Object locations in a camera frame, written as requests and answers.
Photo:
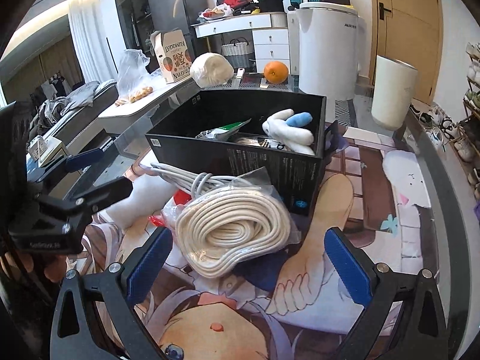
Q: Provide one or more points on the brown curtain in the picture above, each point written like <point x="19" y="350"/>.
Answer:
<point x="56" y="60"/>

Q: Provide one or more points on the row of sneakers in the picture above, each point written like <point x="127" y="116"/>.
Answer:
<point x="438" y="131"/>

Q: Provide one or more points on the red and white plastic bag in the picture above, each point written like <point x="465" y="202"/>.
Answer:
<point x="180" y="197"/>

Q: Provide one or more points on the person's left hand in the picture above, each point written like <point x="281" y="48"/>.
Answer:
<point x="52" y="268"/>

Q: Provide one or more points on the black cardboard box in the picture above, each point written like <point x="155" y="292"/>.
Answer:
<point x="262" y="172"/>

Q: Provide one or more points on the printed cardboard fruit box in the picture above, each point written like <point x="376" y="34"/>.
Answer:
<point x="174" y="58"/>

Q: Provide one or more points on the white side table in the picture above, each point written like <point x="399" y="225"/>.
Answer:
<point x="142" y="110"/>

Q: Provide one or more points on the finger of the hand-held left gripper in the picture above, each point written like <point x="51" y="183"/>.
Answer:
<point x="84" y="158"/>
<point x="112" y="191"/>

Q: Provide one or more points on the bedside table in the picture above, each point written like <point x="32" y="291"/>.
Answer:
<point x="48" y="150"/>

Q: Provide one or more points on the white cylindrical bin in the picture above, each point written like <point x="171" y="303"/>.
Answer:
<point x="393" y="93"/>

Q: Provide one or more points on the bed with grey clothes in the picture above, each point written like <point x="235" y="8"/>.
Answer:
<point x="82" y="99"/>

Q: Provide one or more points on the wicker basket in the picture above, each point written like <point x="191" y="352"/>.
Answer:
<point x="238" y="54"/>

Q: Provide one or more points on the purple container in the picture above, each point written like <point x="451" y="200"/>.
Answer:
<point x="477" y="213"/>

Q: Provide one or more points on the small white device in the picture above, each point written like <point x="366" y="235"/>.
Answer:
<point x="238" y="78"/>

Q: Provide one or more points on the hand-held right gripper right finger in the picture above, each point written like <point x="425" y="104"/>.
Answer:
<point x="348" y="266"/>

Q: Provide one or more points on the green and white medicine packet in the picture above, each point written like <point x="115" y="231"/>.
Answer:
<point x="206" y="134"/>
<point x="228" y="127"/>

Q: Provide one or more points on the white foam piece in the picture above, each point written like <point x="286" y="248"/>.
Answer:
<point x="131" y="202"/>

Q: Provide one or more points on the white round bundle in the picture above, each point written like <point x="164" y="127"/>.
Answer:
<point x="210" y="70"/>

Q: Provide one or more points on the dark glass cabinet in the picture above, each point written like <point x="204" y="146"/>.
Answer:
<point x="131" y="15"/>

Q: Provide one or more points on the printed desk mat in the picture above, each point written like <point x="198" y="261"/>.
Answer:
<point x="356" y="180"/>

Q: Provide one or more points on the clear plastic bag of kumquats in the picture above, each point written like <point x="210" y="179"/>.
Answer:
<point x="131" y="75"/>

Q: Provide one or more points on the white curtain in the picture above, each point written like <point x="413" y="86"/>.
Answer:
<point x="88" y="37"/>

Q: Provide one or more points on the grey refrigerator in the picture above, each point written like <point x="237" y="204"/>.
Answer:
<point x="176" y="11"/>

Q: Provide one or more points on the plastic bag of food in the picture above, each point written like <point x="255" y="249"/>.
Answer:
<point x="215" y="12"/>

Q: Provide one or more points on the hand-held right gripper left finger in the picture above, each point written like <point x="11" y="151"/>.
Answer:
<point x="150" y="258"/>

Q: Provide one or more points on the white and blue plush toy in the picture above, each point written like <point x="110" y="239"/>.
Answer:
<point x="288" y="135"/>

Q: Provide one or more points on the orange fruit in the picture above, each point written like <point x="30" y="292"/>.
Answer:
<point x="276" y="72"/>

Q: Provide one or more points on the white washing machine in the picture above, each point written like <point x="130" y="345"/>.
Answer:
<point x="326" y="52"/>

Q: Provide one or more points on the wooden door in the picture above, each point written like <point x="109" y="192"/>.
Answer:
<point x="408" y="37"/>

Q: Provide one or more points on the hanging clothes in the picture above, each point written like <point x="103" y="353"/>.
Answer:
<point x="52" y="88"/>

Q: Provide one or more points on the shoe rack with shoes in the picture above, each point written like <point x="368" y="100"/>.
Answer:
<point x="470" y="120"/>

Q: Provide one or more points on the white dresser with drawers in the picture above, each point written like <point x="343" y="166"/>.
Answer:
<point x="270" y="45"/>

